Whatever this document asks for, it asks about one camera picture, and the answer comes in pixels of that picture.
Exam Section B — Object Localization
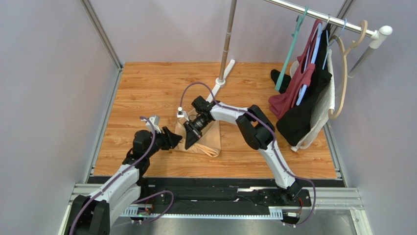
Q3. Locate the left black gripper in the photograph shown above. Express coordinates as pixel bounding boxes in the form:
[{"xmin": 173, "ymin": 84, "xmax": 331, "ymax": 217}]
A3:
[{"xmin": 145, "ymin": 126, "xmax": 183, "ymax": 158}]

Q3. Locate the beige cloth napkin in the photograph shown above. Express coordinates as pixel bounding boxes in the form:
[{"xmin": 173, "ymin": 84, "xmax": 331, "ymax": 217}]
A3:
[{"xmin": 173, "ymin": 109, "xmax": 222, "ymax": 158}]

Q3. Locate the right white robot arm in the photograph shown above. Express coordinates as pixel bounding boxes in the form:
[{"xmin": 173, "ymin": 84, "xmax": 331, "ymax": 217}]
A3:
[{"xmin": 183, "ymin": 96, "xmax": 302, "ymax": 200}]

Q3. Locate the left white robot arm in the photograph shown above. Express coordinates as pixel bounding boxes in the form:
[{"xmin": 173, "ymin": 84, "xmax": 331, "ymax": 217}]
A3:
[{"xmin": 64, "ymin": 127, "xmax": 183, "ymax": 235}]

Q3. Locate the maroon shirt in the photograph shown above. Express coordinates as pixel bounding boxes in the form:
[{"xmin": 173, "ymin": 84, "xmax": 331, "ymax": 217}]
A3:
[{"xmin": 268, "ymin": 20, "xmax": 323, "ymax": 119}]

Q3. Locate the black garment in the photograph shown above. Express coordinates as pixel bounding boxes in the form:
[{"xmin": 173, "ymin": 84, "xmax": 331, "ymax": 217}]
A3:
[{"xmin": 270, "ymin": 24, "xmax": 334, "ymax": 147}]

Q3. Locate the light blue hanger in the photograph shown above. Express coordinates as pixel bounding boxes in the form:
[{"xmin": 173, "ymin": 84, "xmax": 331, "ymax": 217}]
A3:
[{"xmin": 296, "ymin": 23, "xmax": 335, "ymax": 106}]

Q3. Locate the white towel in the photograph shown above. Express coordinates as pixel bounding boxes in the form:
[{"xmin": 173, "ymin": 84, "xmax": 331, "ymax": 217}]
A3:
[{"xmin": 290, "ymin": 49, "xmax": 335, "ymax": 152}]

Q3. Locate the beige wooden hanger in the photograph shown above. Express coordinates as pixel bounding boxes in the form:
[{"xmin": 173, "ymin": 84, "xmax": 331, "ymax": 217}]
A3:
[{"xmin": 328, "ymin": 20, "xmax": 368, "ymax": 119}]

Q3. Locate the teal plastic hanger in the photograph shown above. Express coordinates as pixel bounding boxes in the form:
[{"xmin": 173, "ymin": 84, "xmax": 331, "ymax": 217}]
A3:
[{"xmin": 275, "ymin": 5, "xmax": 309, "ymax": 91}]

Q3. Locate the metal clothes rack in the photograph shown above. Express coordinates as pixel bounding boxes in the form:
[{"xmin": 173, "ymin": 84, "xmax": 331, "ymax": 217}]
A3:
[{"xmin": 207, "ymin": 0, "xmax": 393, "ymax": 102}]

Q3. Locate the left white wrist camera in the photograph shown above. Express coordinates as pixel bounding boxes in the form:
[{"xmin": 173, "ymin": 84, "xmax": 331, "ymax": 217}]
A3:
[{"xmin": 139, "ymin": 115, "xmax": 162, "ymax": 134}]

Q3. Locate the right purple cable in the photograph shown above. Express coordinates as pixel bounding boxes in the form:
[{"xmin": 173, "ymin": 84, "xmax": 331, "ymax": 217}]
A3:
[{"xmin": 178, "ymin": 82, "xmax": 317, "ymax": 228}]

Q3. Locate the purple cable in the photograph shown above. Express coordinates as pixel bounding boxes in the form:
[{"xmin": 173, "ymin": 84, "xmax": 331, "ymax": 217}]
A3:
[
  {"xmin": 178, "ymin": 82, "xmax": 317, "ymax": 228},
  {"xmin": 68, "ymin": 116, "xmax": 175, "ymax": 235}
]

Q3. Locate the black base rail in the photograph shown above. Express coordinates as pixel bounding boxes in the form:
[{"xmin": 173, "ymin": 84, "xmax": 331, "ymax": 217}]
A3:
[{"xmin": 88, "ymin": 176, "xmax": 346, "ymax": 216}]

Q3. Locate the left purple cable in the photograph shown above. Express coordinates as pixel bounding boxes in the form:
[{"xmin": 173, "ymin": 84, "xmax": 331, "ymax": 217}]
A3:
[{"xmin": 68, "ymin": 116, "xmax": 175, "ymax": 235}]

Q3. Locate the aluminium frame post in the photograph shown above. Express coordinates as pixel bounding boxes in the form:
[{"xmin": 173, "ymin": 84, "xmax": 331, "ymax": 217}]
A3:
[{"xmin": 80, "ymin": 0, "xmax": 123, "ymax": 71}]

